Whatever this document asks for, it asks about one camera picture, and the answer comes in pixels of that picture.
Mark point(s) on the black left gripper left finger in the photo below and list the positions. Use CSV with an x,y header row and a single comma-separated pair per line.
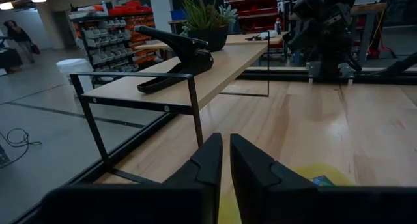
x,y
146,204

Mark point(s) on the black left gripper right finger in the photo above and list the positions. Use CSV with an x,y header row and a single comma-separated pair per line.
x,y
293,204

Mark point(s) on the yellow-green plastic container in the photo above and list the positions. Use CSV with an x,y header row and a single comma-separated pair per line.
x,y
306,173

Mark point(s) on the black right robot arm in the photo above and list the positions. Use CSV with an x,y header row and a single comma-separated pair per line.
x,y
332,61

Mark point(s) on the white bottle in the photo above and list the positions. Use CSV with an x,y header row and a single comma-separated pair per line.
x,y
278,26

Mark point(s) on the distant wooden workbench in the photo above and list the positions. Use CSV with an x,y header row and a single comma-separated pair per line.
x,y
368,9

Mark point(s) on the red storage cabinet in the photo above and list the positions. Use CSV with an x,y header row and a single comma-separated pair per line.
x,y
251,12

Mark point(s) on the potted succulent in black pot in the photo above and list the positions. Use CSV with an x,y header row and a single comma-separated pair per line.
x,y
211,38

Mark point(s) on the black hole punch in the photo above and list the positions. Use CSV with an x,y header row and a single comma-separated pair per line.
x,y
192,58

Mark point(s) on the white bucket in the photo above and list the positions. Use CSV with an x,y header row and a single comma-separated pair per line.
x,y
73,71

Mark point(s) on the storage rack with red bins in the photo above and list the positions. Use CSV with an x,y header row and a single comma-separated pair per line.
x,y
110,41

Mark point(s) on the person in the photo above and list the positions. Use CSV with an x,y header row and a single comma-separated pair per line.
x,y
19,36

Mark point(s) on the wooden shelf with black frame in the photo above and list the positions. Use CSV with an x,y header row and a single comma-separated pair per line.
x,y
211,67

